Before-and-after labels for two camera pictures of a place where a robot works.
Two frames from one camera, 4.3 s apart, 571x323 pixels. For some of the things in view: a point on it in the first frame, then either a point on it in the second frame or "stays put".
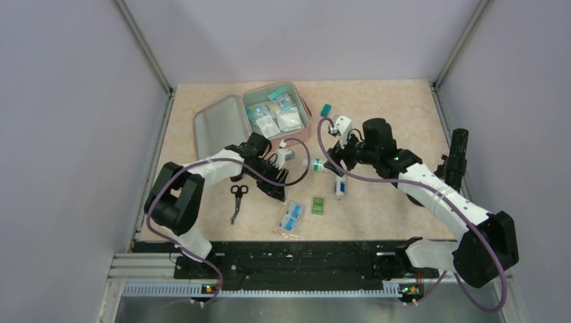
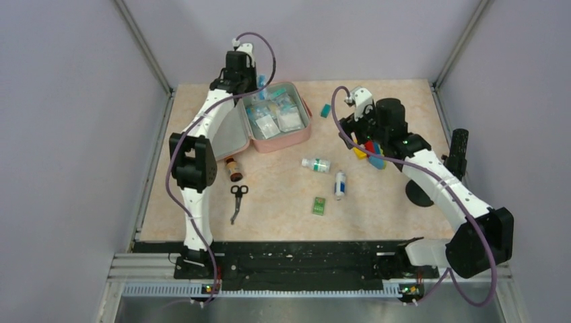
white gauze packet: [268, 126] stays put
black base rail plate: [294, 262] stays put
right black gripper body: [348, 149] → [366, 128]
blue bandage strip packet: [289, 221] → [262, 81]
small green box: [318, 206] stays put
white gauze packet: [290, 119] stays put
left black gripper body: [271, 170] → [250, 77]
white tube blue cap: [340, 185] stays put
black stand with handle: [453, 165] stays put
